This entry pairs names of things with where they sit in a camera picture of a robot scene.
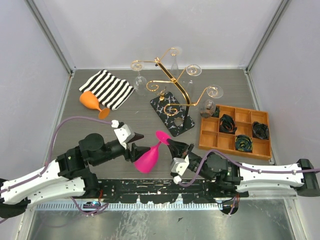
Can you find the orange compartment tray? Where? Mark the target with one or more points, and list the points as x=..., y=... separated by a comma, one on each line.
x=211, y=138

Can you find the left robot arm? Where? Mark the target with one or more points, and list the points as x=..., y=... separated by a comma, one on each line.
x=66, y=176

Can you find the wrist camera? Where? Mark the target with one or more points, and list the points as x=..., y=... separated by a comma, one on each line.
x=178, y=167
x=124, y=135

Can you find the black coil bottom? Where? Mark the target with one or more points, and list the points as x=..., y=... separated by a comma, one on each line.
x=243, y=143

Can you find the striped black white cloth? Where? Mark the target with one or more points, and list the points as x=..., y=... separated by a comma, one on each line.
x=110, y=90

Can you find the clear stemless glass tumbler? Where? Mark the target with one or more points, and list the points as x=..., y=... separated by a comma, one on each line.
x=140, y=81

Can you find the black coil top left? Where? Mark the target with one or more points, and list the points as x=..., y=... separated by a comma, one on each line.
x=216, y=113

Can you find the black coil right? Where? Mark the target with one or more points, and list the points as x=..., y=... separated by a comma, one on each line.
x=260, y=131

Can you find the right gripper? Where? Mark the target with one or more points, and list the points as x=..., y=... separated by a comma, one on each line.
x=177, y=148

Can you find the black coil centre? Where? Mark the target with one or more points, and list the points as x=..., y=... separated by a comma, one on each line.
x=227, y=124

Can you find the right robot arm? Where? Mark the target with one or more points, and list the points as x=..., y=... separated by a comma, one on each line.
x=239, y=177

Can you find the orange plastic wine glass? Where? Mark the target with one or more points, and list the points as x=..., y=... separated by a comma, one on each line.
x=90, y=101

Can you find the clear champagne flute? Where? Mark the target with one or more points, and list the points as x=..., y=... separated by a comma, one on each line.
x=192, y=70
x=174, y=52

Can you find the black coil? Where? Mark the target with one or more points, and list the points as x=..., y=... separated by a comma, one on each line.
x=260, y=131
x=216, y=113
x=243, y=143
x=227, y=124

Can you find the black mounting base plate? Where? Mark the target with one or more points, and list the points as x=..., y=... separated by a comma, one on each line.
x=160, y=191

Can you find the pink plastic wine glass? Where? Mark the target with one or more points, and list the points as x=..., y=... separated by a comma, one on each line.
x=149, y=159

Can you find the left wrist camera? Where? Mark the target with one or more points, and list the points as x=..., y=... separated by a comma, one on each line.
x=124, y=135

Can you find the gold wine glass rack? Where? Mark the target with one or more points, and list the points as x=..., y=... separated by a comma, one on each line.
x=173, y=102

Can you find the clear round wine glass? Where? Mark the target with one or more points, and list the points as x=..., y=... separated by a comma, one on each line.
x=207, y=104

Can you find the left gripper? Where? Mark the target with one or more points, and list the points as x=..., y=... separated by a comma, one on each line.
x=137, y=151

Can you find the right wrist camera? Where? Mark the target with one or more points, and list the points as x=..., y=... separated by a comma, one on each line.
x=178, y=167

